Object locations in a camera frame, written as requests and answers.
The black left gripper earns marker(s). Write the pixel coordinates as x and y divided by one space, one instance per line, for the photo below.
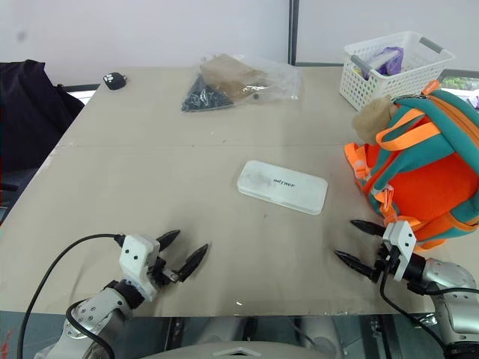
162 275

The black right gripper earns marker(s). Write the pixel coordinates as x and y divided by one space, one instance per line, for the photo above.
383 265

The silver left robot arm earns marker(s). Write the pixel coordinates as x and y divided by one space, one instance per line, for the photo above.
97 306

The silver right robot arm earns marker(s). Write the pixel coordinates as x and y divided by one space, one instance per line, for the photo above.
445 276

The orange and teal backpack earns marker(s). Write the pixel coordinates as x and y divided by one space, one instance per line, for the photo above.
430 183

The white rectangular case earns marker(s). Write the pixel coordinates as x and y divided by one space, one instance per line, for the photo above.
282 187

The grey rounded body shell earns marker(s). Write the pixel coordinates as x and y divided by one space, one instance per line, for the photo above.
239 351

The tan plush toy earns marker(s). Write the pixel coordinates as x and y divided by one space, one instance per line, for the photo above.
372 119

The pile of black screws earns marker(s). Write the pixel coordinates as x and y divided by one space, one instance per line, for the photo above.
204 98

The white plastic lattice basket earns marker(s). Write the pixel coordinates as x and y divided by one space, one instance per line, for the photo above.
374 88

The brown paper packet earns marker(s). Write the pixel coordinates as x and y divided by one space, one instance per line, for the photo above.
232 76

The small black key fob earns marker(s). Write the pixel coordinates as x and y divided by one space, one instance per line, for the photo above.
114 80

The clear plastic bag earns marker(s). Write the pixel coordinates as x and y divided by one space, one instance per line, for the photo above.
278 80

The purple packet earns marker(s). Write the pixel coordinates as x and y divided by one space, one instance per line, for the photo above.
391 60

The black cloth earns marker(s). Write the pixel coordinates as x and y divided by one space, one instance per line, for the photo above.
30 112

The dark vertical partition strip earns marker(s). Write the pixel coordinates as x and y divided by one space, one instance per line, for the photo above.
292 30

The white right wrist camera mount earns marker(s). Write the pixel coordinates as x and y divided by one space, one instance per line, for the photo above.
402 239

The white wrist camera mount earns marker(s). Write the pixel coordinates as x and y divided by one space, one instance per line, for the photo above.
402 239
136 258

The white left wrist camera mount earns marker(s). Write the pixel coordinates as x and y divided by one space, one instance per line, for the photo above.
136 258

